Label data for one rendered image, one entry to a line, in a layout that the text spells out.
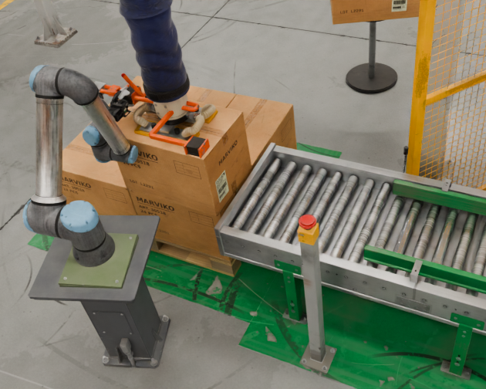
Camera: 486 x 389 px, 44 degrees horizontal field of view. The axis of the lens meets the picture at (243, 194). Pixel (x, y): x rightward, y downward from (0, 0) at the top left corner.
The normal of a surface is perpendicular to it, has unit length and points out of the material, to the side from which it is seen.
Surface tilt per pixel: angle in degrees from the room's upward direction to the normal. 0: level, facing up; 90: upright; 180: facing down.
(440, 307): 90
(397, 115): 0
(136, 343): 90
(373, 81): 0
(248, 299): 0
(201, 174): 90
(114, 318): 90
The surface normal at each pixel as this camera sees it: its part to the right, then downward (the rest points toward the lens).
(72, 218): -0.01, -0.65
